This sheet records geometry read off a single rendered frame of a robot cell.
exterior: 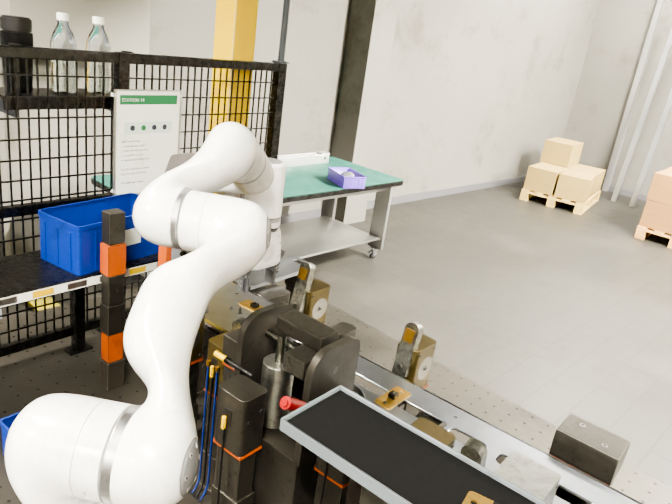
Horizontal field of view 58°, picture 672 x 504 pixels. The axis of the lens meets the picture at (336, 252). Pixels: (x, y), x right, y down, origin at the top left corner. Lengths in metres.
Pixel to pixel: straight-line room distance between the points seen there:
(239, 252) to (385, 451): 0.36
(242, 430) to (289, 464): 0.11
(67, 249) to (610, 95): 8.76
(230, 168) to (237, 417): 0.43
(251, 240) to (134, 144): 0.97
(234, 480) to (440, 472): 0.46
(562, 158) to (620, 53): 2.05
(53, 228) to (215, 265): 0.81
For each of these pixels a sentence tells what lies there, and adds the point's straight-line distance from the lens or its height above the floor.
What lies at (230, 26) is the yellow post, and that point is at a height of 1.65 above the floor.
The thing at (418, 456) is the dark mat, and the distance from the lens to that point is 0.89.
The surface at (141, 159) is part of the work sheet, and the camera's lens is 1.90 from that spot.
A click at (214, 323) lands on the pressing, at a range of 1.49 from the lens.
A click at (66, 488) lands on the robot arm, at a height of 1.14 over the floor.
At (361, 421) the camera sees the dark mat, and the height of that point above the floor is 1.16.
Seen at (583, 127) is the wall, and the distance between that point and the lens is 9.87.
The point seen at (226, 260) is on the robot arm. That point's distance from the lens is 0.94.
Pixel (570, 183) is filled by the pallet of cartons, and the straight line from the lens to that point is 7.79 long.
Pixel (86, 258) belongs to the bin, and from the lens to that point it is 1.64.
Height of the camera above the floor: 1.70
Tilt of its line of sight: 20 degrees down
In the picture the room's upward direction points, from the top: 8 degrees clockwise
